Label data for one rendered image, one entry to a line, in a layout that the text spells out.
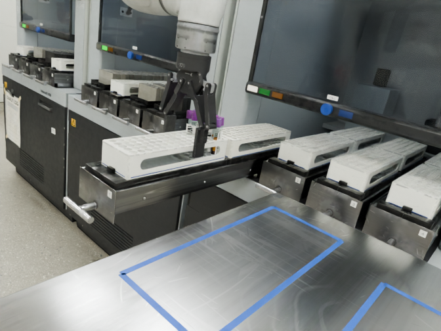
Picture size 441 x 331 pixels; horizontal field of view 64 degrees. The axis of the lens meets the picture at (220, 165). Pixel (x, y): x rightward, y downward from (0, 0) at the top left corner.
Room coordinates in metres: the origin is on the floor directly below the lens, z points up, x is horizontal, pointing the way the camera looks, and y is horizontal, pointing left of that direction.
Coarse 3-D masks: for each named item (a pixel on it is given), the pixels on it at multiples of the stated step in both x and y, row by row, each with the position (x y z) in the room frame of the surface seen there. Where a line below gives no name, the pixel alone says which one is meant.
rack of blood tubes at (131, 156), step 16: (112, 144) 0.68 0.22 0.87; (128, 144) 0.70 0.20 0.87; (144, 144) 0.71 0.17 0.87; (160, 144) 0.73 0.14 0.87; (176, 144) 0.75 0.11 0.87; (192, 144) 0.77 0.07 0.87; (208, 144) 0.80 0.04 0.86; (224, 144) 0.85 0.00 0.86; (112, 160) 0.66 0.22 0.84; (128, 160) 0.63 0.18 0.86; (144, 160) 0.77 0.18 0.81; (160, 160) 0.78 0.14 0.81; (176, 160) 0.80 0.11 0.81; (192, 160) 0.77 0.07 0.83; (208, 160) 0.81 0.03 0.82; (128, 176) 0.63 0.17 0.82; (144, 176) 0.66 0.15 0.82
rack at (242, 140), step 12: (228, 132) 0.95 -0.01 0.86; (240, 132) 0.99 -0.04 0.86; (252, 132) 1.01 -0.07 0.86; (264, 132) 1.03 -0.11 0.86; (276, 132) 1.07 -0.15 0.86; (288, 132) 1.09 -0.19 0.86; (228, 144) 0.89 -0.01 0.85; (240, 144) 1.05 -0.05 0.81; (252, 144) 1.06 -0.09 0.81; (264, 144) 1.04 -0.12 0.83; (276, 144) 1.05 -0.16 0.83; (228, 156) 0.88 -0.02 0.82
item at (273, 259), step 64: (128, 256) 0.39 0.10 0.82; (192, 256) 0.41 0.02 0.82; (256, 256) 0.44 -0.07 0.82; (320, 256) 0.47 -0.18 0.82; (384, 256) 0.51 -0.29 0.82; (0, 320) 0.26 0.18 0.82; (64, 320) 0.27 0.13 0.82; (128, 320) 0.28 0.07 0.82; (192, 320) 0.30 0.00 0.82; (256, 320) 0.32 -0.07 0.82; (320, 320) 0.33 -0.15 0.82; (384, 320) 0.35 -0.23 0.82
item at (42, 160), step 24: (72, 0) 2.42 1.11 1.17; (72, 24) 2.42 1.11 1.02; (72, 48) 2.42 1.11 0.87; (24, 96) 1.97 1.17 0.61; (48, 96) 1.78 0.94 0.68; (24, 120) 1.97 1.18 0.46; (48, 120) 1.78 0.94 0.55; (24, 144) 1.98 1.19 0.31; (48, 144) 1.78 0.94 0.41; (24, 168) 1.99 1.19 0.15; (48, 168) 1.78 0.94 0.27; (48, 192) 1.78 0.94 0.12
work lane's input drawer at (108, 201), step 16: (224, 160) 0.85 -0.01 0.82; (240, 160) 0.90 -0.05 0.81; (256, 160) 0.94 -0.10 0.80; (80, 176) 0.67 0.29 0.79; (96, 176) 0.65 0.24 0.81; (112, 176) 0.64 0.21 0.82; (160, 176) 0.69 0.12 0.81; (176, 176) 0.73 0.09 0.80; (192, 176) 0.75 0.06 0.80; (208, 176) 0.79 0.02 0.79; (224, 176) 0.84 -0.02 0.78; (240, 176) 0.90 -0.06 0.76; (80, 192) 0.67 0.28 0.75; (96, 192) 0.63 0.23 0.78; (112, 192) 0.60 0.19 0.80; (128, 192) 0.62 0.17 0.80; (144, 192) 0.65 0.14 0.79; (160, 192) 0.68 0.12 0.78; (176, 192) 0.72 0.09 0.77; (80, 208) 0.60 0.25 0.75; (96, 208) 0.63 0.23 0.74; (112, 208) 0.60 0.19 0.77; (128, 208) 0.62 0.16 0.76
